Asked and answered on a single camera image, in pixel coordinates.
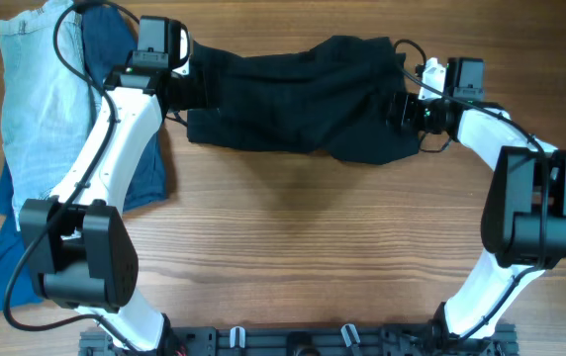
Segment bright blue garment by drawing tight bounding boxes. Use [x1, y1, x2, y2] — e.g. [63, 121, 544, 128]
[0, 163, 64, 311]

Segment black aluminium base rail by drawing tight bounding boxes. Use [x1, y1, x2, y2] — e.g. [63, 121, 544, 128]
[78, 323, 519, 356]

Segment light blue denim shorts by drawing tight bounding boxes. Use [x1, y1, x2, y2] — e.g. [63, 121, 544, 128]
[0, 1, 98, 189]

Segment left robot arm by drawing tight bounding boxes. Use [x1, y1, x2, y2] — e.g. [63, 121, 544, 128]
[19, 16, 207, 355]

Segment black shorts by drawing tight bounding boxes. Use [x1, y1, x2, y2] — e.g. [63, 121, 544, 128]
[187, 36, 419, 165]

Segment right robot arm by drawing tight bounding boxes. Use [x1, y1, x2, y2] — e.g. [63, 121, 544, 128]
[389, 57, 566, 348]

